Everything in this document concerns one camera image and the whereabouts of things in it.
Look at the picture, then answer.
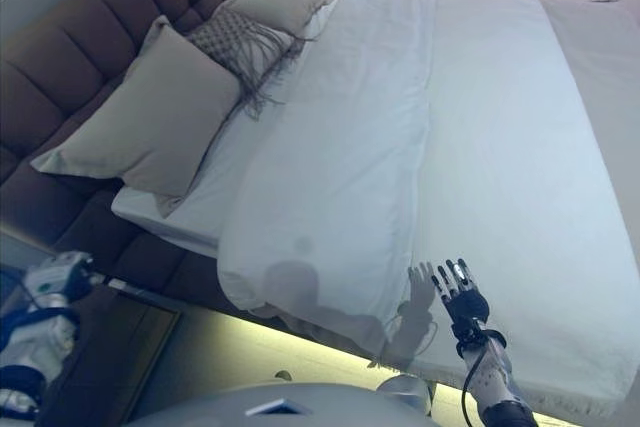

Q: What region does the white duvet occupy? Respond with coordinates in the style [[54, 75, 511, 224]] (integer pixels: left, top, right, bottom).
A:
[[217, 0, 622, 398]]

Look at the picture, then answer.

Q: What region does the fringed macrame cushion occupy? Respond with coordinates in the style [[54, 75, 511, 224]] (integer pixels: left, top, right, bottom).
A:
[[183, 6, 307, 122]]

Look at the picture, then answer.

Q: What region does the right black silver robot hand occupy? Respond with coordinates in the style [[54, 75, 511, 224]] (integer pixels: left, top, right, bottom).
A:
[[431, 257, 490, 334]]

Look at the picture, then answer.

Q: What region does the silver robot torso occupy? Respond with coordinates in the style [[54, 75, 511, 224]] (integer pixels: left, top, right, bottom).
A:
[[119, 380, 482, 427]]

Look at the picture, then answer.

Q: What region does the wooden nightstand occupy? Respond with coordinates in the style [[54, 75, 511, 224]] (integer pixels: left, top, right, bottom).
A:
[[44, 280, 184, 427]]

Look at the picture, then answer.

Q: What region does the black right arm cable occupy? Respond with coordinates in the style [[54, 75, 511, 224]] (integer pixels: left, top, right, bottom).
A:
[[460, 335, 497, 427]]

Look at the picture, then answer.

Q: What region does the beige bed runner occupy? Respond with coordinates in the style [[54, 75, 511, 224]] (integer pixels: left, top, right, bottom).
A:
[[528, 0, 640, 398]]

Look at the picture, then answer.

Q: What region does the right silver robot leg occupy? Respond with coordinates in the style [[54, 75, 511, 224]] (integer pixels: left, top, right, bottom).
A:
[[374, 373, 440, 417]]

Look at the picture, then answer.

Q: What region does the large beige pillow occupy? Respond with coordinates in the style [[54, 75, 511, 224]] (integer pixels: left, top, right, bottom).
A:
[[29, 14, 245, 199]]

